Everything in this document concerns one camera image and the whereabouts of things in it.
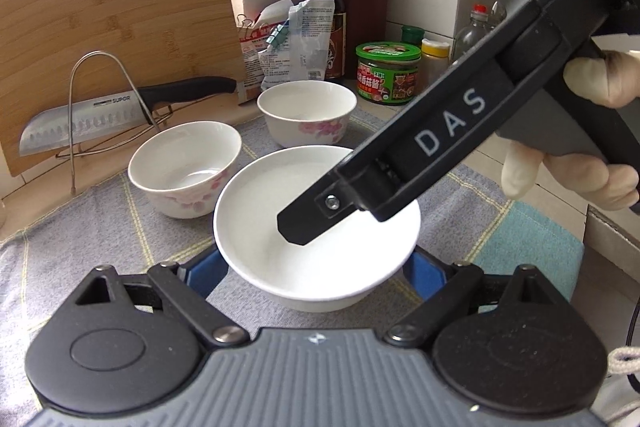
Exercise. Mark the stainless steel sink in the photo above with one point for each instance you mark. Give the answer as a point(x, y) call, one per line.
point(615, 237)

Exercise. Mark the black binder clip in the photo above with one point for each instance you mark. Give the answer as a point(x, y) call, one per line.
point(245, 22)

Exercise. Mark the red and white bag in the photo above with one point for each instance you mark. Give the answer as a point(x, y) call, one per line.
point(250, 57)

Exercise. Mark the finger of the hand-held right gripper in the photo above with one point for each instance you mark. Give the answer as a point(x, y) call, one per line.
point(305, 224)

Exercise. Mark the white pink-floral bowl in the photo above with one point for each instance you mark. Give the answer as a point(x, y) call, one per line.
point(165, 192)
point(305, 127)

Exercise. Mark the wooden cutting board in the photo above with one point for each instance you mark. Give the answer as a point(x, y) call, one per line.
point(125, 7)

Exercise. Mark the white jacket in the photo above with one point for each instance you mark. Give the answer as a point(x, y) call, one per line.
point(622, 402)

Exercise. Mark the grey checked cloth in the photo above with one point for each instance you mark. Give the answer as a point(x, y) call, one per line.
point(100, 237)

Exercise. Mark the teal bag clip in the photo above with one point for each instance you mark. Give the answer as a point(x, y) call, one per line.
point(277, 36)

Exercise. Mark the white printed plastic bag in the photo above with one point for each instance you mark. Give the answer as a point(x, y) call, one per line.
point(310, 42)

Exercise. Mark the green-lid sauce jar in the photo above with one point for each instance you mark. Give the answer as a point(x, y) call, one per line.
point(387, 79)

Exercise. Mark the green-cap jar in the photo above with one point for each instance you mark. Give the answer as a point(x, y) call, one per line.
point(413, 36)

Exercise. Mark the yellow-lid spice jar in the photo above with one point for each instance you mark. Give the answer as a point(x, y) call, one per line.
point(434, 57)

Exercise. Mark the person's right hand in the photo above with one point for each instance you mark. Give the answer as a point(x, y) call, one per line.
point(575, 177)

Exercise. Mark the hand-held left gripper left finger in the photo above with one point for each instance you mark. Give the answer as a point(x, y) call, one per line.
point(205, 273)

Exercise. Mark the red knife block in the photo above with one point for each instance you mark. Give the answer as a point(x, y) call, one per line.
point(365, 7)

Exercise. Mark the plain white bowl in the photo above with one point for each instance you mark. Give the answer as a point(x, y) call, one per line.
point(250, 217)

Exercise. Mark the clear glass bottle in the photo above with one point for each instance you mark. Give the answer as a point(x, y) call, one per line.
point(470, 37)

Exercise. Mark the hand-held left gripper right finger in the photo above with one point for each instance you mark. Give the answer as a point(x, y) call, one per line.
point(425, 276)

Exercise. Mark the teal striped towel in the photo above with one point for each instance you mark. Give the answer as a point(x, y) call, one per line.
point(530, 242)

